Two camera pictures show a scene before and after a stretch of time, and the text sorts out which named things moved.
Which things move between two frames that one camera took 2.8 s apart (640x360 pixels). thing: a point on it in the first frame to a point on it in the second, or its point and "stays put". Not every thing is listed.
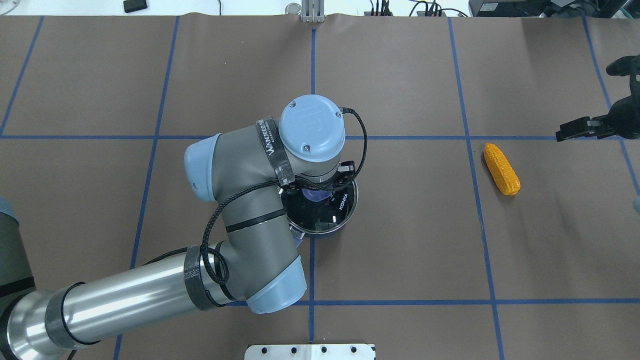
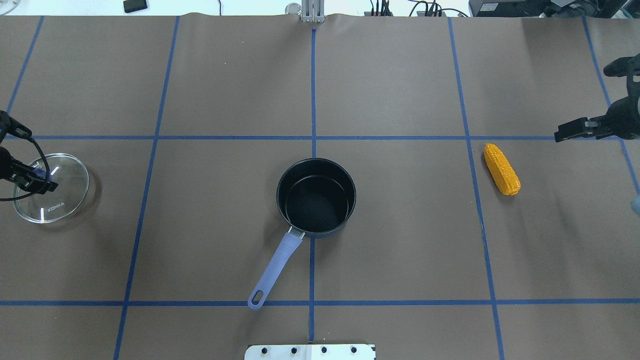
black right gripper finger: [598, 126] stays put
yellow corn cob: [502, 172] stays put
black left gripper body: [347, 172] to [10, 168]
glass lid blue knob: [314, 211] to [70, 175]
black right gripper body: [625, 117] stays put
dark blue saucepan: [319, 212] stays put
